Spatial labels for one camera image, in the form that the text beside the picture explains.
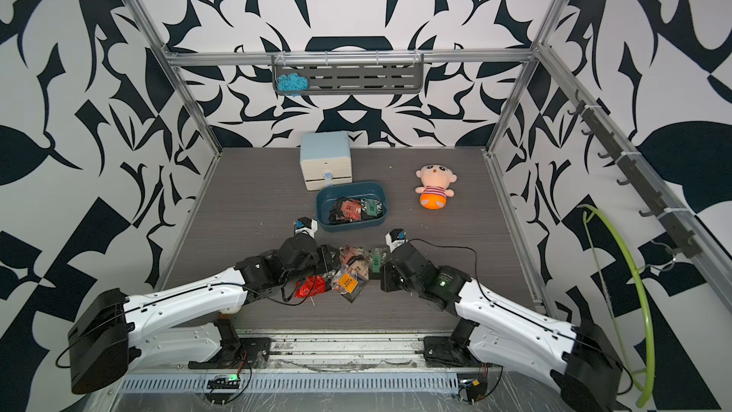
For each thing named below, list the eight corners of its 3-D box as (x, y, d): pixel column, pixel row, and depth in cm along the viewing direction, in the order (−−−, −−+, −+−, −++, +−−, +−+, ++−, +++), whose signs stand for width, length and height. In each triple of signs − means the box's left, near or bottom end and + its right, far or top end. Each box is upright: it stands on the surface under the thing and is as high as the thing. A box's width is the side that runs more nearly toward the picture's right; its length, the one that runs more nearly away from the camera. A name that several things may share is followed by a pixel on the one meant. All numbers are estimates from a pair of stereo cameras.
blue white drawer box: (304, 191, 109) (296, 161, 96) (312, 144, 125) (306, 113, 112) (351, 191, 109) (349, 161, 96) (353, 144, 125) (352, 112, 112)
